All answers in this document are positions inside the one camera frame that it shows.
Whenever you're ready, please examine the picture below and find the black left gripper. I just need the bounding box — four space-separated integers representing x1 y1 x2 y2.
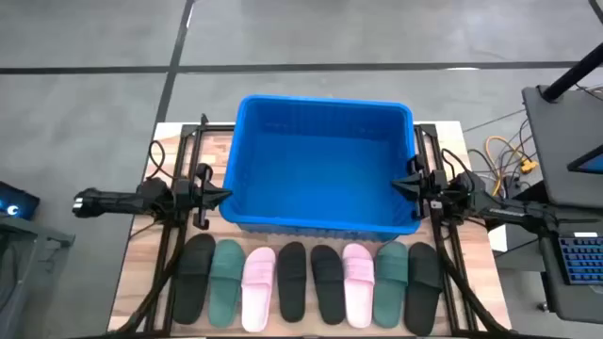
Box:
178 163 233 231

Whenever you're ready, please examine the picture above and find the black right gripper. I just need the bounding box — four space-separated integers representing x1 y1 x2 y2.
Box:
391 154 448 220

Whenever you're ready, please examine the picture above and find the black slide sandal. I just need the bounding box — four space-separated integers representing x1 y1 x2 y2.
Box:
276 241 308 324
172 233 217 326
403 241 444 337
309 244 347 326

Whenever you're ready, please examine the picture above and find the green slide sandal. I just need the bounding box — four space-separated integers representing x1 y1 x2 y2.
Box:
372 240 409 330
207 238 246 329

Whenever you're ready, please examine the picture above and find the blue plastic bin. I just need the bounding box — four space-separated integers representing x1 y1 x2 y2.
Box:
219 94 422 242

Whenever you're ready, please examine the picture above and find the pink slide sandal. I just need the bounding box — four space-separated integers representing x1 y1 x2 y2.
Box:
341 243 376 330
240 246 277 333

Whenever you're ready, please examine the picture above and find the white paper sheet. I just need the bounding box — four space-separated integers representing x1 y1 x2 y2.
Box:
487 223 509 253

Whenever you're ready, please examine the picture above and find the grey side table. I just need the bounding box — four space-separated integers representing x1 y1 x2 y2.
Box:
521 84 603 208

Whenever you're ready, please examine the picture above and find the tablet with blue screen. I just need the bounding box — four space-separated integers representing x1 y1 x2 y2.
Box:
567 145 603 175

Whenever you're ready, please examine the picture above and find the backlit keyboard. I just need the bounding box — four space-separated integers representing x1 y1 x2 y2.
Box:
558 234 603 286

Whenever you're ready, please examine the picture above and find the grey keyboard desk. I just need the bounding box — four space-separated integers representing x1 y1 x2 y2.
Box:
536 206 603 326

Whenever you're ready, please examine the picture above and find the black pole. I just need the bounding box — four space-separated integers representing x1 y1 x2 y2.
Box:
541 41 603 103

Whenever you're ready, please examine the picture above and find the black device with blue light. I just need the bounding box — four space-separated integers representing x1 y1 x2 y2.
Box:
0 181 41 221

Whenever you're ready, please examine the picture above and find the grey metal cart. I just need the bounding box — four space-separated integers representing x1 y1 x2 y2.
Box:
0 216 76 339

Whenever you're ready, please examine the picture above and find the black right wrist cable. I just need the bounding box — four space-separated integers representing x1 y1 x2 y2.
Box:
440 148 475 183

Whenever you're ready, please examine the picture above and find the yellow cable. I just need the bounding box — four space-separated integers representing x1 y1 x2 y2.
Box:
484 135 539 197

